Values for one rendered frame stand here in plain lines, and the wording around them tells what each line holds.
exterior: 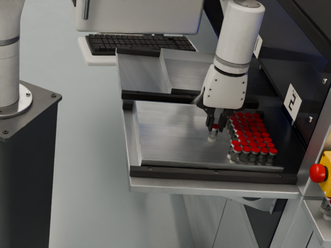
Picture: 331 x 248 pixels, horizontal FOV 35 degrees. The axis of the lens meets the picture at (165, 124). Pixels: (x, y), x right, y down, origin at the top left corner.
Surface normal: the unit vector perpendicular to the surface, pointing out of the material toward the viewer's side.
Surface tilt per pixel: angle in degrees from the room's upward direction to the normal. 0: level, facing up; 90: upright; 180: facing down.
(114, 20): 90
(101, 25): 90
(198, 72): 0
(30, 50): 0
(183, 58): 90
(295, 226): 90
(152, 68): 0
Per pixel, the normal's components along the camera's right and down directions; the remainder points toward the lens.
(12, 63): 0.82, 0.41
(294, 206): -0.98, -0.07
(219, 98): 0.05, 0.60
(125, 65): 0.16, -0.83
